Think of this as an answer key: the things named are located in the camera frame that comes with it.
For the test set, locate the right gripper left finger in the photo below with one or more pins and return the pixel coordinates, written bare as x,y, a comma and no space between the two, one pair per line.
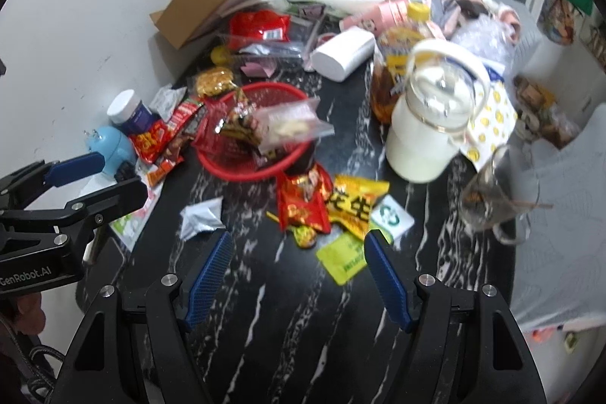
103,362

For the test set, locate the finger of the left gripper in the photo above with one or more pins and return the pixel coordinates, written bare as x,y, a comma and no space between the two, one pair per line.
75,169
99,208

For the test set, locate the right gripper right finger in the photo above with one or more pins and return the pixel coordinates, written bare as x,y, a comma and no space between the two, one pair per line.
464,347

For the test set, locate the silver foil packet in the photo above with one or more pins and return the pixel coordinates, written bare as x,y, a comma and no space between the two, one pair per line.
200,218

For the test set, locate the green white sachet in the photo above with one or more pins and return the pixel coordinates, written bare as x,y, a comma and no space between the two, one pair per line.
344,257

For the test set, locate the dark red snack packet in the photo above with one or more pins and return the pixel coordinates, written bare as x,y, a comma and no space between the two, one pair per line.
209,141

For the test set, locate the yellow peanut packet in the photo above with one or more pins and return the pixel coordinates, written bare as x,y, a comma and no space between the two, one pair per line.
352,200

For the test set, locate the yellow green lollipop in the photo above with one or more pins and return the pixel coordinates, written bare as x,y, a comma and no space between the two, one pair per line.
305,236

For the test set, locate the clear zip bag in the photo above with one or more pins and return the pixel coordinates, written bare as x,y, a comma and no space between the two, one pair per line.
290,124

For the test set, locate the red orange snack packet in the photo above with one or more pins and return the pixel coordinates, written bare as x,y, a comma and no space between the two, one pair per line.
301,199

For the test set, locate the light blue round gadget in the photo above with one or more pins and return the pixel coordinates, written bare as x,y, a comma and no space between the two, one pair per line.
113,145

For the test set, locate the orange small sachet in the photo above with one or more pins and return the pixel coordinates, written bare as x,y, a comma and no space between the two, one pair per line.
161,171

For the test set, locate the red orange candy packet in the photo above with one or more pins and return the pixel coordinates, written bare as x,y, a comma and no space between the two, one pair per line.
150,145

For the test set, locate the white lid blue jar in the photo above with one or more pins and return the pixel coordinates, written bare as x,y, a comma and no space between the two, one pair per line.
129,114

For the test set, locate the brown small sachet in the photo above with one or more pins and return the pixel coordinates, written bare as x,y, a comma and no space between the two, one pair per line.
179,144

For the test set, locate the white patterned small packet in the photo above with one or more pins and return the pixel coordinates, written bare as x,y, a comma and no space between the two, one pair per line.
165,101

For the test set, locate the red stick sachet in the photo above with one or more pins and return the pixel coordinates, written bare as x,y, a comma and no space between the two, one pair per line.
184,112

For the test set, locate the red plastic basket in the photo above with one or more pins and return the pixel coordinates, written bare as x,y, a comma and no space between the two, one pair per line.
250,164

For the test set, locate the glass mug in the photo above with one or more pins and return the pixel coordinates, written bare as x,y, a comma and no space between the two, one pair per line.
501,196

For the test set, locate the golden noodle snack bag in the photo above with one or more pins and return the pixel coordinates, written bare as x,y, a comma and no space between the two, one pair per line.
214,81

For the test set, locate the yellow lemon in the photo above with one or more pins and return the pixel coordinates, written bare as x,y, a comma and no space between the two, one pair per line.
221,56

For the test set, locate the red bag in tray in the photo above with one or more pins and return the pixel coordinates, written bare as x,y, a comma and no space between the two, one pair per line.
248,27

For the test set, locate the clear plastic tray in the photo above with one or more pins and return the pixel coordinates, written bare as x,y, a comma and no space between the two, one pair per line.
267,58

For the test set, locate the white electric kettle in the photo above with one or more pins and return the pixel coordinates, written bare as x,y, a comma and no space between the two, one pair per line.
444,89

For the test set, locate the yellow cap tea bottle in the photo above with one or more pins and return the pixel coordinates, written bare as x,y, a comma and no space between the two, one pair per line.
390,61

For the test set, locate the pink panda paper cup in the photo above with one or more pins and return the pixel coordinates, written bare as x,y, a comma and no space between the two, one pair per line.
379,18

